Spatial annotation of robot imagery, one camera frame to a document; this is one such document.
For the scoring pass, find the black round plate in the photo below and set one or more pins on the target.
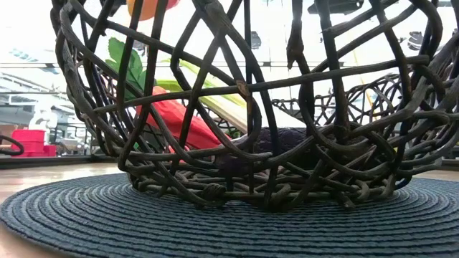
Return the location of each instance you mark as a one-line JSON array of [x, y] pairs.
[[229, 233]]

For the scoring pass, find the orange carrot with green leaves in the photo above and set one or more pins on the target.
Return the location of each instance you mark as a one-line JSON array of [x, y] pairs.
[[175, 118]]

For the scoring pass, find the dark purple eggplant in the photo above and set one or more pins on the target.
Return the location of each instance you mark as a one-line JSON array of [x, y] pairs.
[[287, 138]]

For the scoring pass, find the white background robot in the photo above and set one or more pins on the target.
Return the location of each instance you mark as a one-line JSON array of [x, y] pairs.
[[43, 120]]

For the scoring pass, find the red and orange mango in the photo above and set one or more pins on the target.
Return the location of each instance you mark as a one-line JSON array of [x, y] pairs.
[[141, 9]]

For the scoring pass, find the red plastic bin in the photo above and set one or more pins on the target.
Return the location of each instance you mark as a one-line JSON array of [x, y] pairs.
[[28, 141]]

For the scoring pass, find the dark ceiling fixture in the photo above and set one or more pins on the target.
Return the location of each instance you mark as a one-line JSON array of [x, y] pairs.
[[416, 40]]

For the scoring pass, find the dark woven wicker basket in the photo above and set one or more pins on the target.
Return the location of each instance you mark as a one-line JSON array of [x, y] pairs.
[[243, 87]]

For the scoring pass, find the white and green celery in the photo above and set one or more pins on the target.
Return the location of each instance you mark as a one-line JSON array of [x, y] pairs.
[[229, 113]]

